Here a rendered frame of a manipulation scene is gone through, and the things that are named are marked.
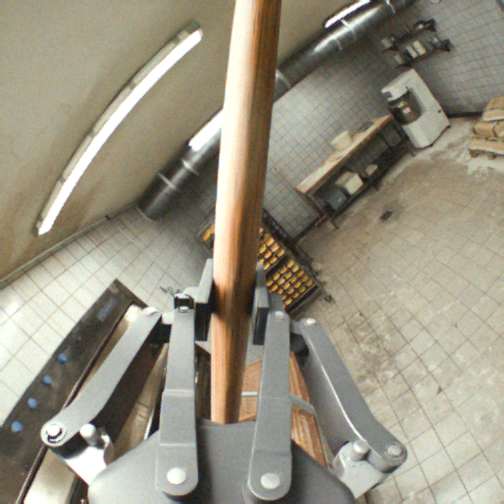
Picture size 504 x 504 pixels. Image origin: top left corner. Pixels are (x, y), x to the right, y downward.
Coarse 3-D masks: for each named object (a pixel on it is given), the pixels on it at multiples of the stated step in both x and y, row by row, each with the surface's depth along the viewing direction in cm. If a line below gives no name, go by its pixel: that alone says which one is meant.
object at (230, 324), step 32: (256, 0) 11; (256, 32) 12; (256, 64) 12; (256, 96) 13; (224, 128) 14; (256, 128) 14; (224, 160) 15; (256, 160) 15; (224, 192) 15; (256, 192) 15; (224, 224) 16; (256, 224) 16; (224, 256) 17; (256, 256) 18; (224, 288) 17; (224, 320) 18; (224, 352) 19; (224, 384) 21; (224, 416) 22
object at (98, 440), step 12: (84, 432) 6; (96, 432) 7; (84, 444) 6; (96, 444) 6; (108, 444) 7; (60, 456) 6; (72, 456) 6; (84, 456) 6; (96, 456) 6; (108, 456) 7; (72, 468) 6; (84, 468) 5; (96, 468) 6
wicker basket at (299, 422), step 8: (296, 416) 146; (304, 416) 152; (296, 424) 138; (304, 424) 145; (296, 432) 133; (304, 432) 143; (296, 440) 142; (304, 440) 130; (304, 448) 123; (312, 448) 128; (312, 456) 122
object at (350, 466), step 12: (348, 444) 8; (360, 444) 7; (336, 456) 8; (348, 456) 7; (360, 456) 7; (336, 468) 7; (348, 468) 7; (360, 468) 7; (372, 468) 6; (348, 480) 6; (360, 480) 6; (372, 480) 6; (384, 480) 6; (360, 492) 6
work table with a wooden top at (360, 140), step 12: (372, 120) 432; (384, 120) 377; (372, 132) 385; (360, 144) 394; (336, 156) 437; (348, 156) 401; (384, 156) 445; (396, 156) 405; (324, 168) 438; (336, 168) 412; (348, 168) 478; (384, 168) 413; (312, 180) 440; (324, 180) 420; (372, 180) 419; (312, 192) 427; (360, 192) 429; (312, 204) 504; (336, 228) 450
